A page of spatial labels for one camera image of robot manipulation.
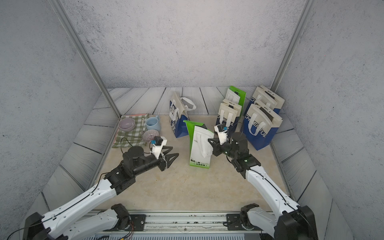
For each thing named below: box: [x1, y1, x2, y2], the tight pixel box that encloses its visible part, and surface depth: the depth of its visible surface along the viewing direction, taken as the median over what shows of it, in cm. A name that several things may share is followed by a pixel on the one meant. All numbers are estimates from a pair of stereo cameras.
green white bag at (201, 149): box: [183, 120, 214, 169], surface depth 81 cm
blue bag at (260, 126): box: [243, 103, 283, 151], surface depth 91 cm
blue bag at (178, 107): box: [169, 91, 197, 138], surface depth 101 cm
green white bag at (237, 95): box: [225, 85, 247, 115], surface depth 101 cm
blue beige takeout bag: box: [244, 85, 286, 116], surface depth 98 cm
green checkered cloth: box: [112, 113, 148, 148], surface depth 110 cm
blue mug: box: [145, 115, 162, 132], surface depth 110 cm
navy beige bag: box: [215, 98, 242, 130], surface depth 92 cm
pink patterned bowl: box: [143, 129, 160, 143], surface depth 107 cm
